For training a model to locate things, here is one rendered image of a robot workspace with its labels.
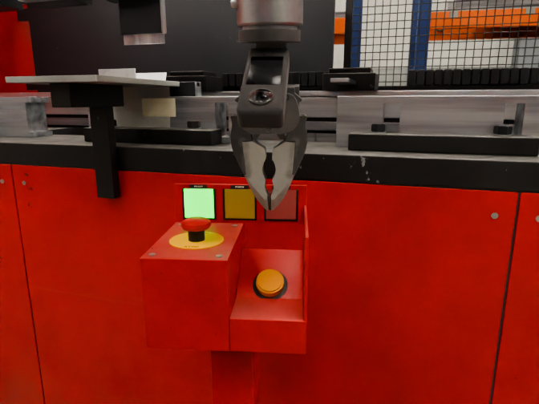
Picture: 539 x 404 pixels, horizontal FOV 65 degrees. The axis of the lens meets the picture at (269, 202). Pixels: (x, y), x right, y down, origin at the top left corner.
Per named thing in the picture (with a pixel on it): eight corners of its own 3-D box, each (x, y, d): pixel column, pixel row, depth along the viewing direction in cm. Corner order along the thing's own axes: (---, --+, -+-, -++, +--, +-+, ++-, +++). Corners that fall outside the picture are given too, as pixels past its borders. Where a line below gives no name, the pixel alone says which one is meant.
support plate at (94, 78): (5, 82, 71) (4, 76, 71) (107, 86, 95) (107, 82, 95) (96, 81, 66) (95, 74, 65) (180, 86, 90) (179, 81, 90)
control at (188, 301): (145, 348, 53) (135, 209, 49) (180, 292, 69) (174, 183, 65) (305, 354, 52) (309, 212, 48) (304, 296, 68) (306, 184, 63)
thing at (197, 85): (114, 96, 96) (113, 82, 95) (122, 96, 98) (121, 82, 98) (195, 96, 90) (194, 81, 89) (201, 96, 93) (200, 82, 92)
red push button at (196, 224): (178, 249, 55) (176, 222, 54) (186, 239, 59) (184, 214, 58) (208, 249, 55) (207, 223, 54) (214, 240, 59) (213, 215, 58)
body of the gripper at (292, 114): (301, 129, 57) (302, 33, 53) (301, 141, 49) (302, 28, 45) (244, 129, 58) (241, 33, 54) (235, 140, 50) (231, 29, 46)
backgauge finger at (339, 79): (309, 88, 86) (310, 62, 85) (330, 90, 110) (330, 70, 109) (370, 88, 83) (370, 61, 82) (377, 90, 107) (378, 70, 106)
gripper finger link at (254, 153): (272, 198, 59) (271, 131, 56) (269, 212, 53) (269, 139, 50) (249, 197, 59) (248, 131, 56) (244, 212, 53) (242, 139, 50)
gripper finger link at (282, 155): (294, 198, 58) (295, 131, 56) (294, 213, 53) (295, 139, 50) (272, 198, 59) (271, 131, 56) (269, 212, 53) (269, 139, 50)
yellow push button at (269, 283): (255, 300, 58) (254, 292, 56) (257, 276, 60) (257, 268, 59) (283, 300, 58) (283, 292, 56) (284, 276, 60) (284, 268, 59)
